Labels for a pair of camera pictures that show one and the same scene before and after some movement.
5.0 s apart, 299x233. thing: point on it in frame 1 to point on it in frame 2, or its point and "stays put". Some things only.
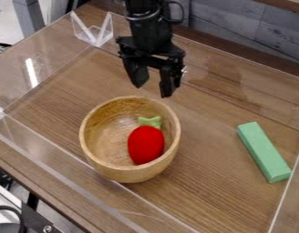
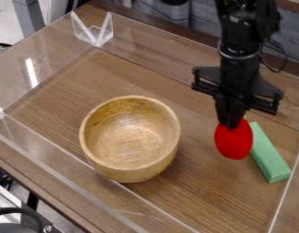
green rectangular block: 263,151 stays put
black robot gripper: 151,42 to 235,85
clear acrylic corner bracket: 94,35 stays put
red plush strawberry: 146,141 to 235,143
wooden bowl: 104,129 stays put
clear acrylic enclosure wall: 156,120 stays put
